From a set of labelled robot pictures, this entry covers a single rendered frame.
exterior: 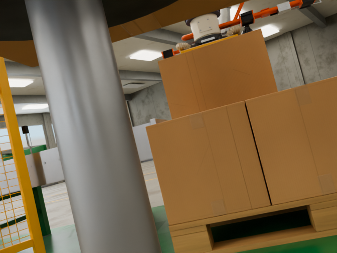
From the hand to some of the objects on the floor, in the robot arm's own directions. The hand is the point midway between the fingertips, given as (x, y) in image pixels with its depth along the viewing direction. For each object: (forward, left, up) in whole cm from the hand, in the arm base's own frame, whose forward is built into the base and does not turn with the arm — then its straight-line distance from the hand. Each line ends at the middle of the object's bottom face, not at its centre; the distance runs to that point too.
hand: (247, 26), depth 219 cm
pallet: (+31, +21, -110) cm, 116 cm away
